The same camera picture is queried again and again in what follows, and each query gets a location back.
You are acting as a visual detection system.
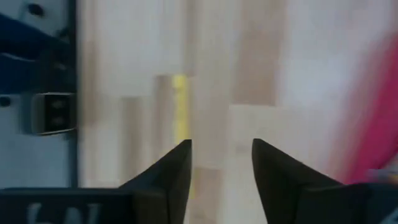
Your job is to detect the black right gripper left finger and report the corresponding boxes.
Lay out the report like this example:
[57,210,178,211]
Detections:
[119,139,193,224]

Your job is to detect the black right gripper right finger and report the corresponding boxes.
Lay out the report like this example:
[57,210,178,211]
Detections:
[251,138,343,224]

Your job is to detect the yellow highlighter marker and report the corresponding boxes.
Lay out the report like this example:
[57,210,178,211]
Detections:
[172,73,197,200]

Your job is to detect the pink plastic pencil box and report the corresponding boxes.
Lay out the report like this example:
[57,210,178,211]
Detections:
[326,34,398,185]

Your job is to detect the black table frame rail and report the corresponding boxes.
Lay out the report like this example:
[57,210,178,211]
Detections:
[68,0,79,188]

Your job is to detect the metal table clamp bracket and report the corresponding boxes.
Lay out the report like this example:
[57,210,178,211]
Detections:
[30,92,77,135]

